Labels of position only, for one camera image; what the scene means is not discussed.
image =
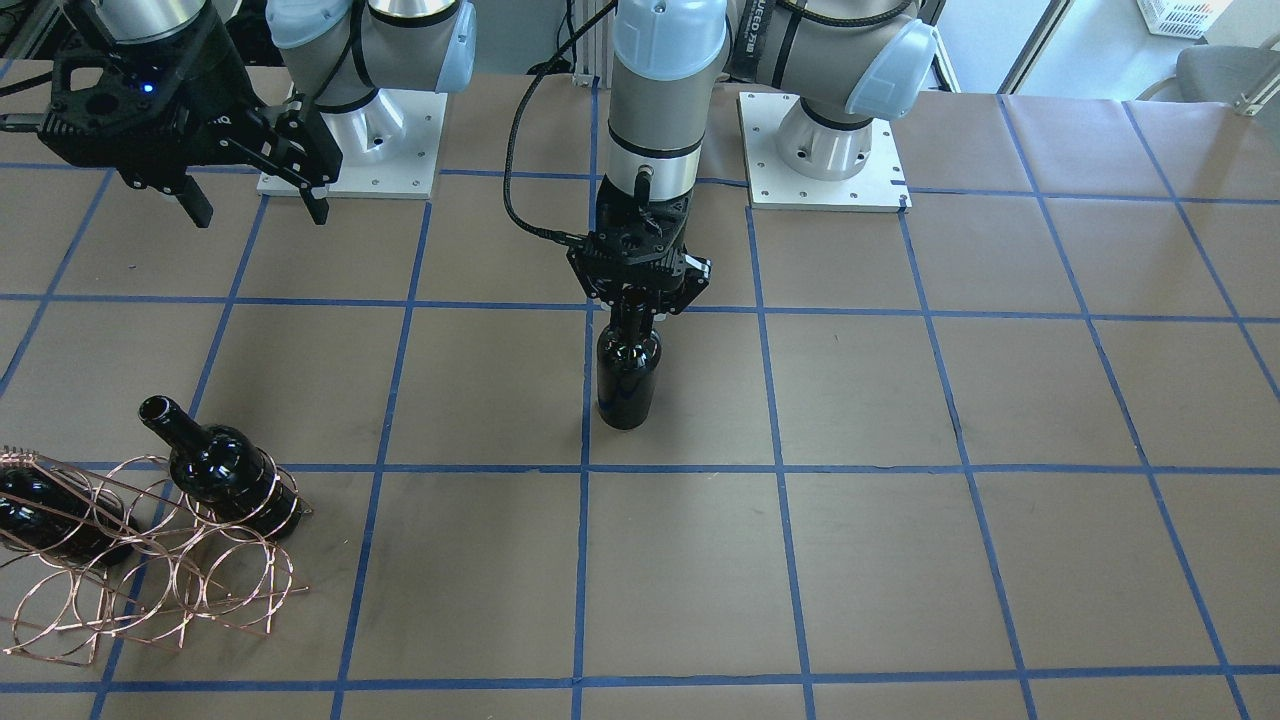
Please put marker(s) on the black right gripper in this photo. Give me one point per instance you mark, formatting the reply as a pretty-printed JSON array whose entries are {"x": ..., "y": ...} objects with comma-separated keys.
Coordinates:
[{"x": 222, "y": 97}]

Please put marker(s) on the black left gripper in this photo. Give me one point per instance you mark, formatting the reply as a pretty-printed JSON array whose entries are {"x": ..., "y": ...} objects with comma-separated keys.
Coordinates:
[{"x": 694, "y": 272}]

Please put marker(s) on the dark glass wine bottle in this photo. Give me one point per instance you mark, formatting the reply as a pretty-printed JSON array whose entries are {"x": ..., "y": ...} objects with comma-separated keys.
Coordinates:
[{"x": 627, "y": 358}]

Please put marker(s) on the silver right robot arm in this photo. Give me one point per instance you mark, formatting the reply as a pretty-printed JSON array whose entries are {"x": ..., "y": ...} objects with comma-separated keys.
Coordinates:
[{"x": 340, "y": 54}]

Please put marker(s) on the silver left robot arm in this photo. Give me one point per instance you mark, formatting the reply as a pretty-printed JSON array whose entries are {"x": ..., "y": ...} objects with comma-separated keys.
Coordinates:
[{"x": 845, "y": 64}]

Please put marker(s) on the upright-tilted racked wine bottle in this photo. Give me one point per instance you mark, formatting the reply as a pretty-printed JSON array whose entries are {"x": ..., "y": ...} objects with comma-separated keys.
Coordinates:
[{"x": 220, "y": 468}]

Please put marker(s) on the lying racked wine bottle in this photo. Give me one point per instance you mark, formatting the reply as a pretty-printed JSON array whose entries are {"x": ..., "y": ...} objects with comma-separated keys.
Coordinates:
[{"x": 39, "y": 514}]

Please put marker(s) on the grey office chair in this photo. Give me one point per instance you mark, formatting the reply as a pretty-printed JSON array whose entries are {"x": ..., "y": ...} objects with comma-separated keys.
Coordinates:
[{"x": 1245, "y": 78}]

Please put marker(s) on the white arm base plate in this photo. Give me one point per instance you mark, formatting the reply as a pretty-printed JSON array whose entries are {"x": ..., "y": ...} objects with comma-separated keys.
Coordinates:
[
  {"x": 796, "y": 163},
  {"x": 390, "y": 147}
]

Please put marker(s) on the copper wire wine rack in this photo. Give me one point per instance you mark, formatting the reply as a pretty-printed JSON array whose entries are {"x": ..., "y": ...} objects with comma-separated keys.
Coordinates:
[{"x": 185, "y": 568}]

